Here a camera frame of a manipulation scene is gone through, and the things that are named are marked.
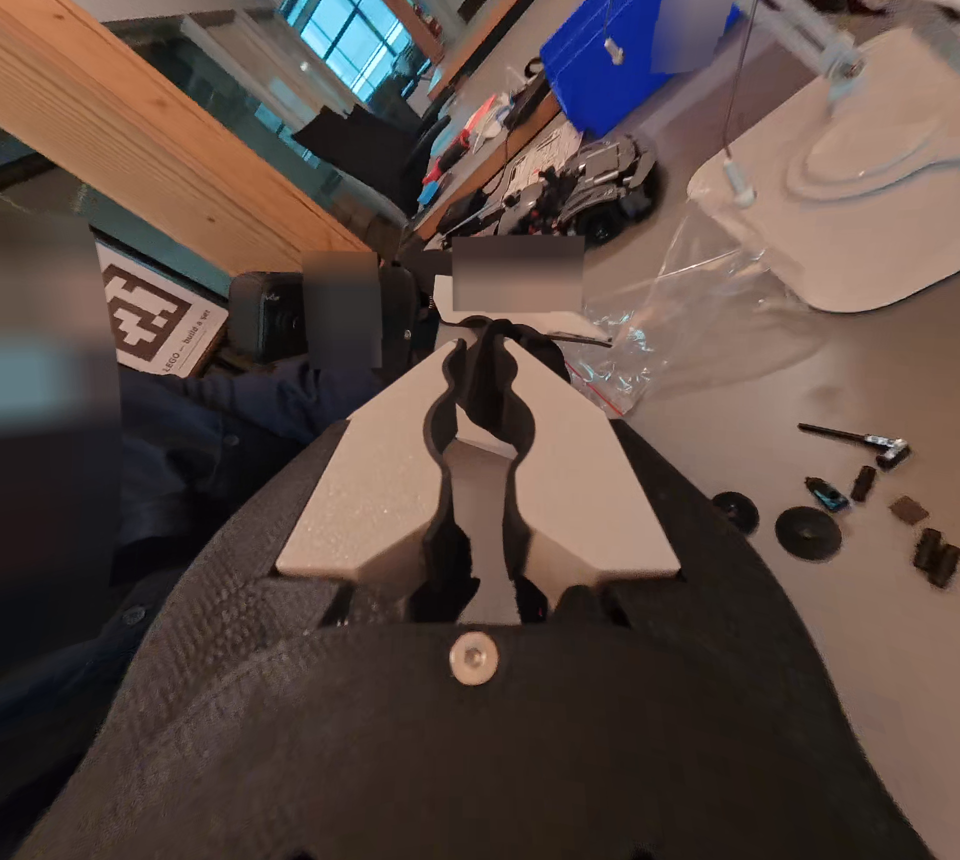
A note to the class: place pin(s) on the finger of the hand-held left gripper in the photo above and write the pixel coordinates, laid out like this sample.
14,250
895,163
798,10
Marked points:
540,324
484,438

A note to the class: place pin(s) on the black lego connector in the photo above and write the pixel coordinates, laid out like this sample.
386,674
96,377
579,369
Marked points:
892,453

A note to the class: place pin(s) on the white sticker sheet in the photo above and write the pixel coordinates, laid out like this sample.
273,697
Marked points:
540,159

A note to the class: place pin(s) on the white book stand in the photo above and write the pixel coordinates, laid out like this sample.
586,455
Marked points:
862,237

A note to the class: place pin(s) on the partly built lego car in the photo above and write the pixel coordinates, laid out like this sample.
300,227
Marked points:
570,192

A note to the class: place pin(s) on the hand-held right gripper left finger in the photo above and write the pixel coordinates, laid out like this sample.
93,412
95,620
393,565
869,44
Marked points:
360,500

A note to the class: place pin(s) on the small blue plastic part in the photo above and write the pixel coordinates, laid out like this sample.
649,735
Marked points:
431,189

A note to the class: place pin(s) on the black office chair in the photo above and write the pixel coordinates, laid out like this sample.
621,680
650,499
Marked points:
352,140

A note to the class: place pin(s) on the pile of small lego pieces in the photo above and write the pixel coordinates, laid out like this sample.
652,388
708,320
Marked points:
806,534

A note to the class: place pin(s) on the framed tag sign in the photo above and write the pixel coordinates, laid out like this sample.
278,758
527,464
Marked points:
165,320

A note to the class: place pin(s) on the wooden support post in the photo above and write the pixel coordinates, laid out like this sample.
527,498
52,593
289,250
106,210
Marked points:
150,125

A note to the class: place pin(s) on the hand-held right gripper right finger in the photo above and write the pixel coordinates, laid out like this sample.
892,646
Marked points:
600,500

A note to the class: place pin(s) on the white folded paper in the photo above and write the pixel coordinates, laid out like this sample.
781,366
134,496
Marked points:
487,117

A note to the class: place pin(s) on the clear bag of lego parts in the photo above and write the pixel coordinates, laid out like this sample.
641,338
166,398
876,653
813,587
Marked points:
675,320

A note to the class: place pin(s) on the person's left forearm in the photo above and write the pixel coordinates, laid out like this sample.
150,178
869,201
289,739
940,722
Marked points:
300,395

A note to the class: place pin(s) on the blue plastic bin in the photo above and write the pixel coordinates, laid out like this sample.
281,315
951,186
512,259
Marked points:
592,65

